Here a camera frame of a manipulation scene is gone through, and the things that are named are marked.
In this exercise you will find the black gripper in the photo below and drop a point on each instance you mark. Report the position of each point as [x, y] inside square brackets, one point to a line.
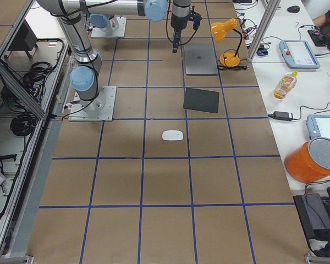
[178, 22]

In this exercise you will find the white computer mouse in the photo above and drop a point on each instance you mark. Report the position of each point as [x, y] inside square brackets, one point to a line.
[172, 135]

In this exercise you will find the black mousepad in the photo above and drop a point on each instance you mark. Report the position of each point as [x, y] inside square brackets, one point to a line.
[201, 100]

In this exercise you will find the silver closed laptop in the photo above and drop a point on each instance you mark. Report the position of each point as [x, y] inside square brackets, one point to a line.
[200, 59]

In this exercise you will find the orange desk lamp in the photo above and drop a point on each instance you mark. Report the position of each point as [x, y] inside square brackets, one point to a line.
[229, 57]

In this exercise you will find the orange juice bottle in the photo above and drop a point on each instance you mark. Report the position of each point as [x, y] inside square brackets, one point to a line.
[286, 84]

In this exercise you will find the blue teach pendant far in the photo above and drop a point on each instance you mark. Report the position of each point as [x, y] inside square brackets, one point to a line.
[298, 55]

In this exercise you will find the blue teach pendant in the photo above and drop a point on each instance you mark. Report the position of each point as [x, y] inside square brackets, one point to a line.
[318, 126]
[298, 55]

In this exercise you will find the black power adapter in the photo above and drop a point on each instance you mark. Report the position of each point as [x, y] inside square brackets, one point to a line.
[285, 116]

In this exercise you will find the blue teach pendant near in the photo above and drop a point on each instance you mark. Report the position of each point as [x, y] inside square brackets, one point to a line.
[318, 126]

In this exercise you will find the orange cylindrical container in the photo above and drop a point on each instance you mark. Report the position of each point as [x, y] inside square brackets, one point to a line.
[311, 161]

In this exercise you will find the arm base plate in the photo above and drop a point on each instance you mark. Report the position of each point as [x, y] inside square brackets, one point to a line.
[101, 109]
[106, 28]

